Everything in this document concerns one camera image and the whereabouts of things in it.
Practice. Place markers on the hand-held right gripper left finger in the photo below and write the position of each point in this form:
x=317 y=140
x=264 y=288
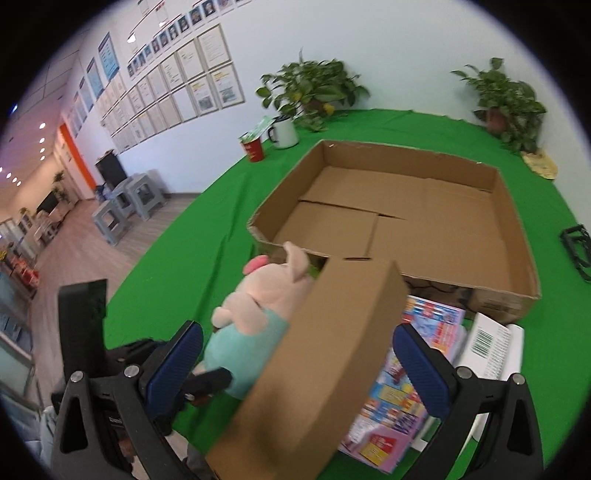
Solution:
x=175 y=364

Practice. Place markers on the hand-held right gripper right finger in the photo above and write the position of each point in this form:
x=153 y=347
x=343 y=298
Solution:
x=420 y=369

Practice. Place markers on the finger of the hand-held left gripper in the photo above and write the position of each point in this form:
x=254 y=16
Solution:
x=212 y=381

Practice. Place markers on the colourful picture book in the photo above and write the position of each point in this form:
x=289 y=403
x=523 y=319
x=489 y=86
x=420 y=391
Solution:
x=392 y=401

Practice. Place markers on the white book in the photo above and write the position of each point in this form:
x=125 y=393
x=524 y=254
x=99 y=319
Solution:
x=489 y=346

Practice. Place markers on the pink pig plush toy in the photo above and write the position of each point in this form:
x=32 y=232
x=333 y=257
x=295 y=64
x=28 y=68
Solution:
x=258 y=314

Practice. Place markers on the small cardboard tray box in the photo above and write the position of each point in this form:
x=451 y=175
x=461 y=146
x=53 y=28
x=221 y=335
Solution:
x=323 y=346

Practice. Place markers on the large cardboard box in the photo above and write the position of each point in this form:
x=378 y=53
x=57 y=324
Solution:
x=415 y=207

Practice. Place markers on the grey plastic stool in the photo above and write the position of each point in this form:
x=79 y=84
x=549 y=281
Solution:
x=108 y=217
x=143 y=194

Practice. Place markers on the green tablecloth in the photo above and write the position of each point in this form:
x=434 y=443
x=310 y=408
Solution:
x=184 y=240

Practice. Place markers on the black monitor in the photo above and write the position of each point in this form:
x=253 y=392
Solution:
x=111 y=168

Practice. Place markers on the black folding stand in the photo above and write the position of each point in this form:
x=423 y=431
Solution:
x=577 y=244

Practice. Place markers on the row of ceiling lights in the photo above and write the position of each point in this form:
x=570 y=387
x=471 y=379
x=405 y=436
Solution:
x=42 y=125

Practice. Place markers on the red paper cup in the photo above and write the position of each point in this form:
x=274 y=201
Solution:
x=253 y=150

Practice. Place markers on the yellow woven mat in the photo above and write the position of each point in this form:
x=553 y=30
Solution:
x=540 y=164

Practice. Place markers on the green packet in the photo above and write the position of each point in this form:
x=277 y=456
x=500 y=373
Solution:
x=258 y=127

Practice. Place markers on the white enamel mug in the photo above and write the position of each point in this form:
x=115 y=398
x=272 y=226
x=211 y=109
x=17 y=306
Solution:
x=286 y=134

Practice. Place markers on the potted green plant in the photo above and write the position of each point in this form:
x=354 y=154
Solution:
x=498 y=92
x=314 y=83

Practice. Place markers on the row of small portrait photos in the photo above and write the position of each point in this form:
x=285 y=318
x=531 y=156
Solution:
x=184 y=21

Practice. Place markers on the wall of framed certificates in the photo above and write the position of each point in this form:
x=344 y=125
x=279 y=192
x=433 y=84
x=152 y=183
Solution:
x=184 y=78

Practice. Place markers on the blue wall posters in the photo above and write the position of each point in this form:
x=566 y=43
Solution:
x=108 y=57

